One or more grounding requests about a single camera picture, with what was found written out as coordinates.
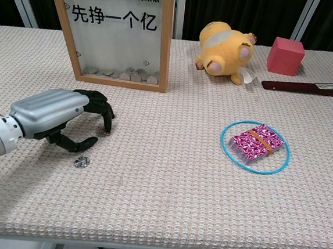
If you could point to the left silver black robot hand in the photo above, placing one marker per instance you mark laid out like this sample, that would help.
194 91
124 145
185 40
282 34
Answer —
45 111

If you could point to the wooden glass coin box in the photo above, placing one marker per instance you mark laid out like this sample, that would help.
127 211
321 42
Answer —
112 44

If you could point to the beige woven tablecloth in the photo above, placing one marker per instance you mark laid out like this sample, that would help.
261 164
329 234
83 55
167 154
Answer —
161 188

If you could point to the yellow plush toy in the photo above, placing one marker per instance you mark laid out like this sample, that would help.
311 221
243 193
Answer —
228 51

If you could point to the pink patterned card deck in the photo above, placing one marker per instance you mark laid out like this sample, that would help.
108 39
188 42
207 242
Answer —
249 146

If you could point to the orange rubber band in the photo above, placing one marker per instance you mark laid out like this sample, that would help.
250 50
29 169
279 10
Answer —
260 140

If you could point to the red cube block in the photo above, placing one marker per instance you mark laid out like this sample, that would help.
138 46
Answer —
284 57

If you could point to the dark red folded fan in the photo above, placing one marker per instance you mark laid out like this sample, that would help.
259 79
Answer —
289 86

